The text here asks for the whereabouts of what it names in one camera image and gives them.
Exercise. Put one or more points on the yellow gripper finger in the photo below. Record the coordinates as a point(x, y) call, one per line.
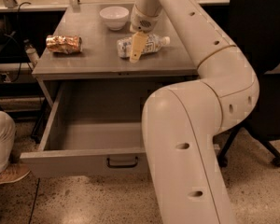
point(137, 47)

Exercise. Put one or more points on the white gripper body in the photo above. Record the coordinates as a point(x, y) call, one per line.
point(142, 22)

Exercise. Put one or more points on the clear blue plastic bottle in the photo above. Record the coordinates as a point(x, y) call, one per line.
point(154, 44)

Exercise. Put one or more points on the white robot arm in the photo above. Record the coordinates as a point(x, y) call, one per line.
point(200, 197)

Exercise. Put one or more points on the open grey top drawer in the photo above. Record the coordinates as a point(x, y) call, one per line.
point(93, 140)

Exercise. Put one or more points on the small bottle beside cabinet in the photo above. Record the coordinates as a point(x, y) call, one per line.
point(31, 52)

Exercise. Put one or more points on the white ceramic bowl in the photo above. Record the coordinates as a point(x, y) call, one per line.
point(115, 17)

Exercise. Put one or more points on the grey metal cabinet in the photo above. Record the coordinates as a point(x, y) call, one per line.
point(99, 57)

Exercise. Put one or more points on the crumpled gold chip bag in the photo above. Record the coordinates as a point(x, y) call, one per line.
point(64, 44)

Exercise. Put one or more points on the black office chair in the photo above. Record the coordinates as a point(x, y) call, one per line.
point(254, 25)

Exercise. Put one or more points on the person leg beige trousers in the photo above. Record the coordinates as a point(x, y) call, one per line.
point(7, 135)

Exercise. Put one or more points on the tan shoe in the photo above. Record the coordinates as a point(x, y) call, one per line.
point(14, 173)

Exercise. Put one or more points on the black drawer handle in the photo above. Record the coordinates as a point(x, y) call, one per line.
point(121, 164)

